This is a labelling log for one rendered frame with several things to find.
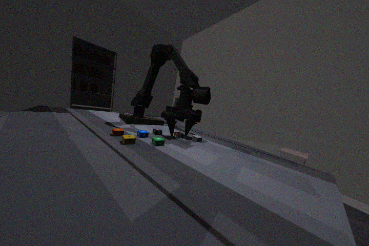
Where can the orange block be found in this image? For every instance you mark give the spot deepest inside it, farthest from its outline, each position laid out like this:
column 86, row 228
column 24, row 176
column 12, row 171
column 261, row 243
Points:
column 117, row 132

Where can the yellow block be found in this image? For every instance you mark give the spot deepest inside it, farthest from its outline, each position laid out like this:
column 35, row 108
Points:
column 128, row 139

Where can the blue block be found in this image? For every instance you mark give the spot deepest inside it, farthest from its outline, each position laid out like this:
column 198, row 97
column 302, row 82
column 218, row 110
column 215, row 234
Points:
column 142, row 134

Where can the green block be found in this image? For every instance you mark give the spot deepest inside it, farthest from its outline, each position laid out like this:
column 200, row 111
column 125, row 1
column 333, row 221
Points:
column 158, row 141

